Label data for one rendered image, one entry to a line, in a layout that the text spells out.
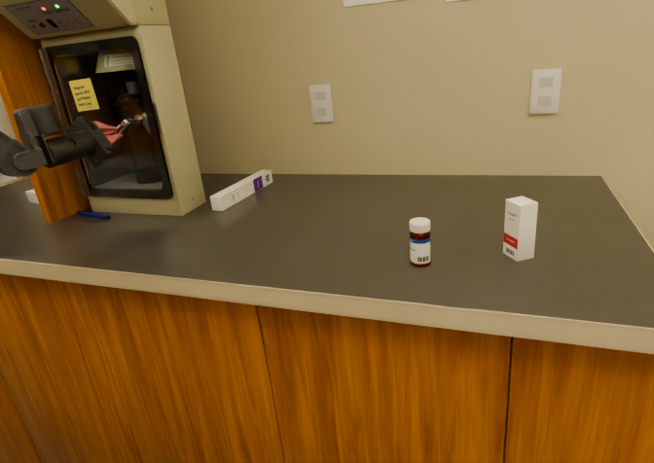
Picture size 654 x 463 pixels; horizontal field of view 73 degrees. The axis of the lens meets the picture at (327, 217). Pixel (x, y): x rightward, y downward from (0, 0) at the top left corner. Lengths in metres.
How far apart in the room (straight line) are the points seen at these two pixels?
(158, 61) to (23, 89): 0.38
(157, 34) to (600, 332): 1.09
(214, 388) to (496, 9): 1.15
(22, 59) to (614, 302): 1.40
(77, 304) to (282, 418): 0.55
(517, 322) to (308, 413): 0.48
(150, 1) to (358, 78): 0.59
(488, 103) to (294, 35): 0.60
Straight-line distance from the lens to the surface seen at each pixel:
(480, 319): 0.71
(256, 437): 1.12
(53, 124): 1.08
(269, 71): 1.49
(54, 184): 1.45
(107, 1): 1.14
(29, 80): 1.43
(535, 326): 0.72
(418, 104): 1.35
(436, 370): 0.82
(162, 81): 1.21
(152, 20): 1.22
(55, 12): 1.25
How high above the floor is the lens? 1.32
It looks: 21 degrees down
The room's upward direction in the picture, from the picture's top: 6 degrees counter-clockwise
